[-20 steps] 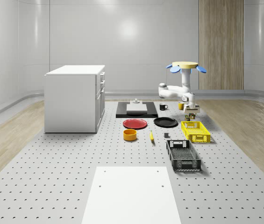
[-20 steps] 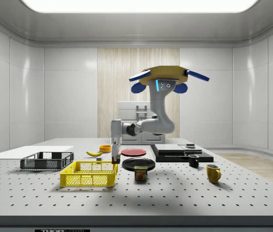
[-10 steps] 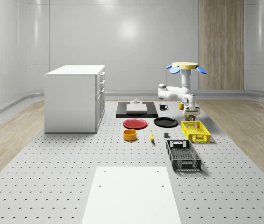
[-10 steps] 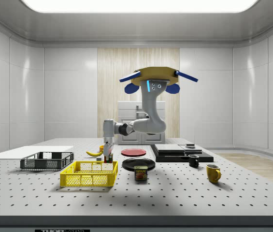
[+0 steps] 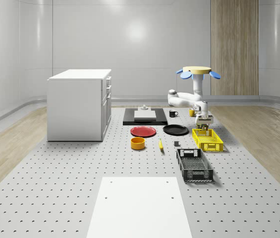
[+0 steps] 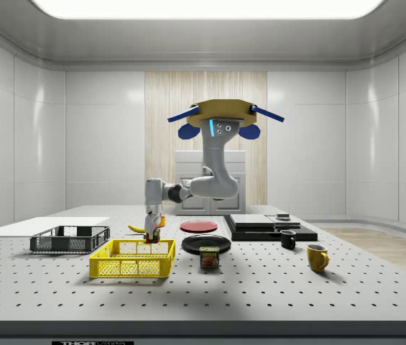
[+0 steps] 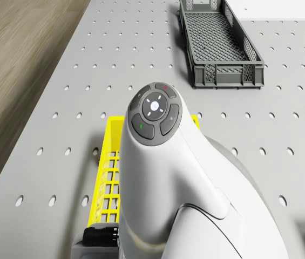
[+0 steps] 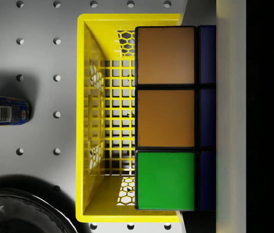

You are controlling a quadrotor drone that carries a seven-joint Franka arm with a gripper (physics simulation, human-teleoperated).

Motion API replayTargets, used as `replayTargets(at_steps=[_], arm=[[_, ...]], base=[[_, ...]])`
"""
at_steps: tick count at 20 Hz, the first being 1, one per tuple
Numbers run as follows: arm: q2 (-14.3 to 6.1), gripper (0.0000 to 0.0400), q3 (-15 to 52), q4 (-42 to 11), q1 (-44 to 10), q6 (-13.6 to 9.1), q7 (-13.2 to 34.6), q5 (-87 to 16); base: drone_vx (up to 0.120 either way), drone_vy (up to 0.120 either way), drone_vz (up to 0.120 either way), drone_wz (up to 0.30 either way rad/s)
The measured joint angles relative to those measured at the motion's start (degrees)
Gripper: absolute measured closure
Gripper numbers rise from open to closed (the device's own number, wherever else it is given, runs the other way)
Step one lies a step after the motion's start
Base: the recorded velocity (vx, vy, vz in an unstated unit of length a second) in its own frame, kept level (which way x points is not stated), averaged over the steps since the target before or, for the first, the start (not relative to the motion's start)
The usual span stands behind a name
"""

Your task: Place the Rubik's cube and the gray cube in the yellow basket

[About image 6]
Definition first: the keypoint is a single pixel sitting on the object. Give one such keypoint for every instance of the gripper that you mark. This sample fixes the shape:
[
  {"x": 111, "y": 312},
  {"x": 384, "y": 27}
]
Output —
[{"x": 152, "y": 223}]

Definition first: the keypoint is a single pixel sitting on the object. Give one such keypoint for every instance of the puzzle cube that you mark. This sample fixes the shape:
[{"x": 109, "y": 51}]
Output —
[{"x": 152, "y": 240}]

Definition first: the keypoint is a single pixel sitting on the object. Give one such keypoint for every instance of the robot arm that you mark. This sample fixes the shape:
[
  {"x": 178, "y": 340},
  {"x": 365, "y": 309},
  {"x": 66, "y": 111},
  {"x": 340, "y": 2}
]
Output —
[{"x": 213, "y": 187}]

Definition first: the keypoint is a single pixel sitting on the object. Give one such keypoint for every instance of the banana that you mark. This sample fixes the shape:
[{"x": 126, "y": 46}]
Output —
[{"x": 136, "y": 229}]

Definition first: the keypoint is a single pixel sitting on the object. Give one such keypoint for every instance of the red plate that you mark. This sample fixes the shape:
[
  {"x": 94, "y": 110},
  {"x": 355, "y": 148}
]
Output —
[{"x": 198, "y": 226}]

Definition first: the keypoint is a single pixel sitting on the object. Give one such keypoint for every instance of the black plate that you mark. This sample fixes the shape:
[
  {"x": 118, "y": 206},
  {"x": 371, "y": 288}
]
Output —
[{"x": 195, "y": 244}]

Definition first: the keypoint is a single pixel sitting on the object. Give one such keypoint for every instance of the yellow basket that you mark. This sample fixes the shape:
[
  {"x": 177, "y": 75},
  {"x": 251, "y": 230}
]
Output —
[{"x": 130, "y": 267}]

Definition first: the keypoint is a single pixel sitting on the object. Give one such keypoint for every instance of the white cabinet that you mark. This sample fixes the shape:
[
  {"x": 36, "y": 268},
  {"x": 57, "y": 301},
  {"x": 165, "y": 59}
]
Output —
[{"x": 188, "y": 169}]

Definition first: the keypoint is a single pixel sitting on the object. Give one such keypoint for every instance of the flat-sided can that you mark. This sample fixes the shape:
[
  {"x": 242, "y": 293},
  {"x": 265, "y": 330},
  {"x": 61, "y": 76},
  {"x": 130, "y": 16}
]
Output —
[{"x": 209, "y": 258}]

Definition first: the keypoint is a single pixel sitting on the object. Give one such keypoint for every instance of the dark grey basket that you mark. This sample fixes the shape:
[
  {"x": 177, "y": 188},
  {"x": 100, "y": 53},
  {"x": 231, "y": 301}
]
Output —
[{"x": 62, "y": 244}]

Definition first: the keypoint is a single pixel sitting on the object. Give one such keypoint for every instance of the black stove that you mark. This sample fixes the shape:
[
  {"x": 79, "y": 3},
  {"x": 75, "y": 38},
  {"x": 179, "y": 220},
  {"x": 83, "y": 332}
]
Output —
[{"x": 253, "y": 224}]

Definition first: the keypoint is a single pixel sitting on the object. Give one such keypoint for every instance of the white board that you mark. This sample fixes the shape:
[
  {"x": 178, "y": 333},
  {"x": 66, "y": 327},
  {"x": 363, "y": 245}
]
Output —
[{"x": 26, "y": 225}]

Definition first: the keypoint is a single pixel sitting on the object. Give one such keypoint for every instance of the drone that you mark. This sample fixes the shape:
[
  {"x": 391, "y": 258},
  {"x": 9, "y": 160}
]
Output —
[{"x": 220, "y": 108}]

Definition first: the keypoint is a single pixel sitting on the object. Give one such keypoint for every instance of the black mug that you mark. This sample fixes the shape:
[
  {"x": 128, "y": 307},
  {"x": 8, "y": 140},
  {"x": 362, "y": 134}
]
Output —
[{"x": 287, "y": 240}]

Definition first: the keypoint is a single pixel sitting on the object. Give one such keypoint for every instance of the yellow mug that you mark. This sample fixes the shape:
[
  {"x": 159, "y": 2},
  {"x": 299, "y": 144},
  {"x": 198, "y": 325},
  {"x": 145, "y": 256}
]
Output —
[{"x": 315, "y": 258}]

